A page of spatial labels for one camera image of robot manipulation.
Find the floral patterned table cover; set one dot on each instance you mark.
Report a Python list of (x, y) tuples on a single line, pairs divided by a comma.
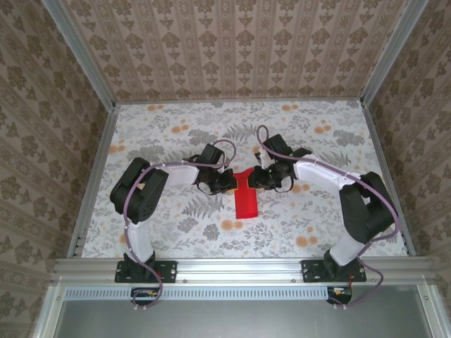
[(282, 119)]

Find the red paper sheet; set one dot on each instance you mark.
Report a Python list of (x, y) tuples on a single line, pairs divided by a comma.
[(246, 204)]

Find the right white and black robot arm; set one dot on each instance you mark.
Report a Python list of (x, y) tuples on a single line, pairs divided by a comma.
[(356, 211)]

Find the aluminium side rail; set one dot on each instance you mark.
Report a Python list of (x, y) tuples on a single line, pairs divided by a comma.
[(96, 176), (388, 176)]

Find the aluminium upright post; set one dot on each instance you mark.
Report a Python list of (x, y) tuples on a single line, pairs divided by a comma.
[(83, 53), (392, 53)]

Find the thin aluminium rail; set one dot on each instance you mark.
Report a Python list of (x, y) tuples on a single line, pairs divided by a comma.
[(239, 101)]

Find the small black electronics board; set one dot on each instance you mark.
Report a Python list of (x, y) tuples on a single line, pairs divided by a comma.
[(141, 299), (343, 297)]

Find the grey metal sheet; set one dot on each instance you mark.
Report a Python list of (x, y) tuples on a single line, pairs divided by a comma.
[(239, 320)]

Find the aluminium lower frame rail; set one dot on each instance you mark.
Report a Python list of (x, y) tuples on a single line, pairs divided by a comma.
[(47, 313), (433, 313)]

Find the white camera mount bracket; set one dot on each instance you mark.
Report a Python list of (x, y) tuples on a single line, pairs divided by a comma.
[(262, 156)]

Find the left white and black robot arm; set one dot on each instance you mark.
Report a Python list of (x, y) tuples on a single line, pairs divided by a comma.
[(148, 200)]

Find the wide aluminium cross rail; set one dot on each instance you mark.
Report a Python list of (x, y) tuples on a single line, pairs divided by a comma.
[(239, 269)]

